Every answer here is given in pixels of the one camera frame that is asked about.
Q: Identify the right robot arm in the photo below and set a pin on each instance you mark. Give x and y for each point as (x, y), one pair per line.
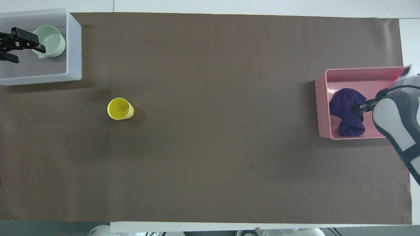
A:
(393, 124)

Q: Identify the white plastic bin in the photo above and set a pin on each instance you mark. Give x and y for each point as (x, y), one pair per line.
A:
(74, 49)

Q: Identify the yellow cup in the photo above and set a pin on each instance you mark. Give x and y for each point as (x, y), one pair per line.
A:
(118, 108)

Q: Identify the pink plastic box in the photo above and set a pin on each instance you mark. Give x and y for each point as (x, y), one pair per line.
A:
(323, 108)

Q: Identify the light green cup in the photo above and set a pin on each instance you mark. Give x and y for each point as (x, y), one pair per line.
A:
(54, 41)

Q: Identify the purple cloth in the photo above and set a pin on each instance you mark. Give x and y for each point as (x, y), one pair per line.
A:
(343, 103)

